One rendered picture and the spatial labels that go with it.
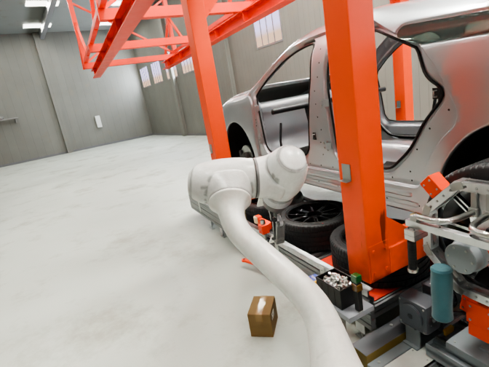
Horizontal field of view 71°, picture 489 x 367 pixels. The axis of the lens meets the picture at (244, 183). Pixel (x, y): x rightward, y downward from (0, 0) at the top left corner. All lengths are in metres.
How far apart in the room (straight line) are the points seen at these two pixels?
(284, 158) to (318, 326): 0.36
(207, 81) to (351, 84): 1.93
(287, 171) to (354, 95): 1.01
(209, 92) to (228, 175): 2.65
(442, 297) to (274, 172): 1.20
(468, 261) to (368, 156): 0.62
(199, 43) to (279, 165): 2.74
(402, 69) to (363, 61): 3.30
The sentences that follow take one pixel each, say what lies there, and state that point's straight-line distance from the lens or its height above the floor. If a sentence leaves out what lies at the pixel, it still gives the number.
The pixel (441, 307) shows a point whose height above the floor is 0.56.
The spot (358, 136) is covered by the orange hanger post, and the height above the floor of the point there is 1.33.
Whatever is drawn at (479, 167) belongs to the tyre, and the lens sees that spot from 1.74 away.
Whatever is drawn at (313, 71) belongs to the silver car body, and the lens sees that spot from 2.89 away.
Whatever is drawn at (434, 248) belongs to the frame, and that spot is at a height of 0.75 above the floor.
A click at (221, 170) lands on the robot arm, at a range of 0.80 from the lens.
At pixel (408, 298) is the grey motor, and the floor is 0.40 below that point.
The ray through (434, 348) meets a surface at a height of 0.17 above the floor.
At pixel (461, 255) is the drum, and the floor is 0.87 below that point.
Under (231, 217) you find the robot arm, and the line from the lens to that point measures 0.76.
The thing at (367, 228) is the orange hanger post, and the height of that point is 0.85.
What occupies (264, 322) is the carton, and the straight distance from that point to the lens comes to 2.51.
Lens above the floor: 1.62
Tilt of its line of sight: 15 degrees down
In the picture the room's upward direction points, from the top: 10 degrees counter-clockwise
